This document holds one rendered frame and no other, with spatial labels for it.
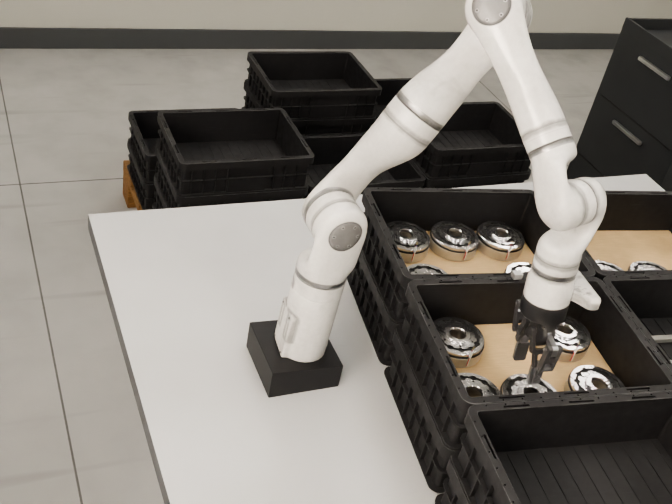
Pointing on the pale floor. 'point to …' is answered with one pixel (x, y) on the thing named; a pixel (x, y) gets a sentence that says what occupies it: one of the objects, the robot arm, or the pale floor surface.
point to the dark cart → (632, 108)
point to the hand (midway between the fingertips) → (527, 364)
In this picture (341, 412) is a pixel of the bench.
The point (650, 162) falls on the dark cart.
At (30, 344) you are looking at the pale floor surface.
